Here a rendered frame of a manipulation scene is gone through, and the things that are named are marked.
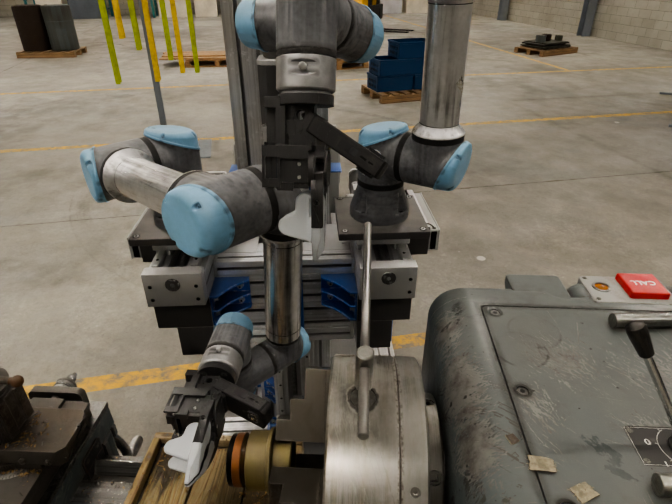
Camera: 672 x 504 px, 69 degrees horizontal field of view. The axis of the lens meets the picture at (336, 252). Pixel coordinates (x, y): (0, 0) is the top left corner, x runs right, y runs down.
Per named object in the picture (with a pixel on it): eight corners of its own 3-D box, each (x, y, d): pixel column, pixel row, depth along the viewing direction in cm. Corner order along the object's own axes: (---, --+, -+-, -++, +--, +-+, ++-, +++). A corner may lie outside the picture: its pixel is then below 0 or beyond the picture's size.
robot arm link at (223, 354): (244, 375, 93) (240, 342, 89) (239, 393, 90) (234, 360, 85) (206, 374, 94) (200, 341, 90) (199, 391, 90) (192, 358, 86)
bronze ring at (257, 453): (294, 413, 74) (235, 412, 75) (286, 467, 66) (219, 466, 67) (299, 454, 79) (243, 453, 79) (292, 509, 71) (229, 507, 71)
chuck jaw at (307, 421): (351, 437, 75) (353, 358, 77) (350, 445, 70) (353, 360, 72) (279, 433, 76) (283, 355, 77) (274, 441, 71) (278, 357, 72)
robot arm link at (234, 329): (257, 340, 103) (253, 308, 99) (246, 378, 94) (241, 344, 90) (220, 339, 104) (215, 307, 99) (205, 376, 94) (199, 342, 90)
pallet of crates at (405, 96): (429, 87, 803) (433, 35, 763) (454, 97, 738) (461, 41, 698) (361, 92, 768) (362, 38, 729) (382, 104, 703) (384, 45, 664)
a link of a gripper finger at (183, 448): (154, 483, 70) (176, 430, 78) (195, 485, 70) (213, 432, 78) (150, 469, 68) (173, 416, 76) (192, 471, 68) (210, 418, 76)
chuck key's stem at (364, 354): (370, 419, 63) (374, 359, 57) (354, 418, 64) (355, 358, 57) (371, 404, 65) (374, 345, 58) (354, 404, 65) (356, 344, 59)
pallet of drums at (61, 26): (87, 51, 1134) (75, 3, 1083) (75, 57, 1065) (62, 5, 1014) (33, 52, 1122) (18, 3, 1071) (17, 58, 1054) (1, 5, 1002)
